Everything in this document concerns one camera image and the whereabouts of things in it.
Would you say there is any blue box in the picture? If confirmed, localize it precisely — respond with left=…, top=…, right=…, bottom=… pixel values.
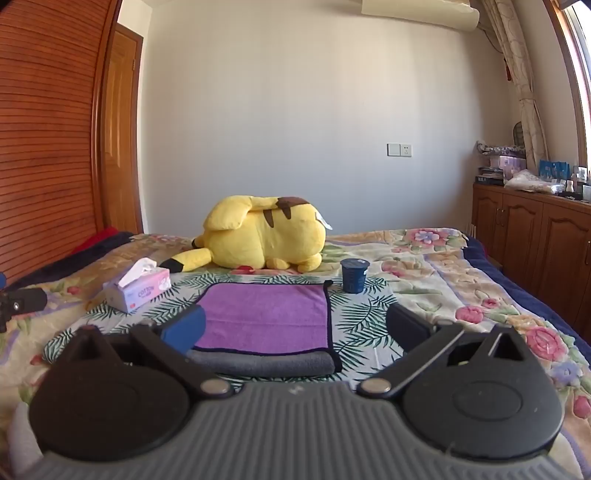
left=539, top=159, right=571, bottom=182

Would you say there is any white floral cloth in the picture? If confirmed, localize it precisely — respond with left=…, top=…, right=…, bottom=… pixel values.
left=503, top=169, right=567, bottom=195

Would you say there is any stack of boxes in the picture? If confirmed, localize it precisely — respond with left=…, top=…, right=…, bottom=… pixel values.
left=477, top=155, right=528, bottom=186

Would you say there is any grey towel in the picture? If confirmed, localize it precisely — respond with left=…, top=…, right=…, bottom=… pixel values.
left=187, top=348, right=336, bottom=377

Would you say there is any purple towel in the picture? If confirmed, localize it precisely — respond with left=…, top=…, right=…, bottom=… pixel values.
left=191, top=280, right=343, bottom=373

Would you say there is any pink tissue pack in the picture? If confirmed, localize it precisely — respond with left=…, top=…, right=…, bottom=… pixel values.
left=102, top=257, right=171, bottom=315

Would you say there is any wooden window frame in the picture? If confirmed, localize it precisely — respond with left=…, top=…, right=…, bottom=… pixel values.
left=542, top=0, right=591, bottom=168

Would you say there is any wooden slatted wardrobe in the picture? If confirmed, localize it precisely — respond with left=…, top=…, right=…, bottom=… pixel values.
left=0, top=0, right=124, bottom=283

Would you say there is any wooden door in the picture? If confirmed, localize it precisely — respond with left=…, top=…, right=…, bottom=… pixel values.
left=99, top=23, right=145, bottom=236

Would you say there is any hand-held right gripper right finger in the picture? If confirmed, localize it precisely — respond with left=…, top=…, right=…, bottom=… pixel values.
left=356, top=302, right=533, bottom=398

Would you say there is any leaf print cloth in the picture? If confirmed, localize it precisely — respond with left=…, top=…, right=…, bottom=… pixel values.
left=44, top=270, right=444, bottom=385

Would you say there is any wooden cabinet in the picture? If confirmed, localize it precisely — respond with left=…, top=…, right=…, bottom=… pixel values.
left=472, top=182, right=591, bottom=326

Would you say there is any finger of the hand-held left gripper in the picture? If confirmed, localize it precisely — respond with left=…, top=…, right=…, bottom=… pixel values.
left=0, top=272, right=48, bottom=334

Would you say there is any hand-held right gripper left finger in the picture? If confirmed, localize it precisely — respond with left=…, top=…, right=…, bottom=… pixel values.
left=52, top=305, right=235, bottom=400

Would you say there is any dark blue blanket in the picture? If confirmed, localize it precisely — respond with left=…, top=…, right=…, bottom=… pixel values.
left=0, top=231, right=136, bottom=291

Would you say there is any yellow plush toy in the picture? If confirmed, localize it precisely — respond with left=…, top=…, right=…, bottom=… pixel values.
left=159, top=195, right=333, bottom=274

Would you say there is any white air conditioner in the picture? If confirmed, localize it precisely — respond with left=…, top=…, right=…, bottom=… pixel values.
left=360, top=0, right=481, bottom=33

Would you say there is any dark blue cup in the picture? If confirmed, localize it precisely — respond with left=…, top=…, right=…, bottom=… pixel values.
left=340, top=258, right=371, bottom=294

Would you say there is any patterned beige curtain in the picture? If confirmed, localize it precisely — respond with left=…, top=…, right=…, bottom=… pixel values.
left=480, top=0, right=551, bottom=175

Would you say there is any red cloth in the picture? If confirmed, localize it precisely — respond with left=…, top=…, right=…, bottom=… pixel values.
left=71, top=226, right=118, bottom=254

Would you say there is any purple floral folded cloth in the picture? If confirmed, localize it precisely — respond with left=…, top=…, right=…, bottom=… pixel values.
left=475, top=140, right=527, bottom=158

